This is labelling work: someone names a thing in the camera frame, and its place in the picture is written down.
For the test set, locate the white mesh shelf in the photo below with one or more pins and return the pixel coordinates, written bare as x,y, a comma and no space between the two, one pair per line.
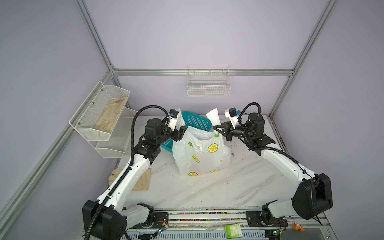
116,146
87,120

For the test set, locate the teal plastic basket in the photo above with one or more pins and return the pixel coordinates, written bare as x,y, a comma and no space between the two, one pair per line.
193,120

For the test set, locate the aluminium mounting rail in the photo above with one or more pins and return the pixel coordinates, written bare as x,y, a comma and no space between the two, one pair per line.
207,217

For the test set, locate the lower white mesh shelf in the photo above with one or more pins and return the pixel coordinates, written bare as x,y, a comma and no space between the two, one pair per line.
116,146

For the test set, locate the upper white mesh shelf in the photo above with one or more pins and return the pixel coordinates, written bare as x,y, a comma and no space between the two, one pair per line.
87,120

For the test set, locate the beige glove on table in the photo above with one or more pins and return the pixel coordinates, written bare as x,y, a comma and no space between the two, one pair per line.
142,184

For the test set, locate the green small box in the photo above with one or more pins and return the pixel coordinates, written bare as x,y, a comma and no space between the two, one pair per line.
233,231

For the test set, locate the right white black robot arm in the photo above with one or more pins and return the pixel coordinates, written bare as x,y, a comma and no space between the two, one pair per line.
313,194

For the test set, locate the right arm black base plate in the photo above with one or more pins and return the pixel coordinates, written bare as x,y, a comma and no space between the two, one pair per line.
253,219

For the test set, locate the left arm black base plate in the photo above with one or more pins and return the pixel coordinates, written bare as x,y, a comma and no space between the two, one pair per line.
160,219

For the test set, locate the white wire wall basket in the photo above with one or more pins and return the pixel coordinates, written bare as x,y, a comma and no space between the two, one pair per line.
208,81

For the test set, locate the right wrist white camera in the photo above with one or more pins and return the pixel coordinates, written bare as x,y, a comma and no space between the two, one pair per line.
232,115

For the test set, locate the orange toy right rail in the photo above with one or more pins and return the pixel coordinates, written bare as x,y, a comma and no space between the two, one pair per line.
298,227

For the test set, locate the wrist white camera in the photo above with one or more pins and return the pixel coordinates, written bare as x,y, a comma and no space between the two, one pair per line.
232,115
173,118

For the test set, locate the beige glove in shelf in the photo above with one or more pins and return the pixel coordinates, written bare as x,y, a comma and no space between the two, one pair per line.
110,115

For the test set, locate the white plastic bag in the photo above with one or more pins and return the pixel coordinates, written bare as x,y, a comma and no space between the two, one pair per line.
200,152

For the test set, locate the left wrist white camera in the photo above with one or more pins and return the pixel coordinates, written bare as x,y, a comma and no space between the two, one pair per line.
173,118

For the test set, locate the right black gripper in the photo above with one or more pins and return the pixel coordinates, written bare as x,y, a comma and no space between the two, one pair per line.
225,132

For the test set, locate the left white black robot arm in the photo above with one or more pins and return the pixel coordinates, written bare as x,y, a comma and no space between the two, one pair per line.
116,195

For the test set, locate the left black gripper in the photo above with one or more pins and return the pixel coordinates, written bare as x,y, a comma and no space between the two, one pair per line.
178,134

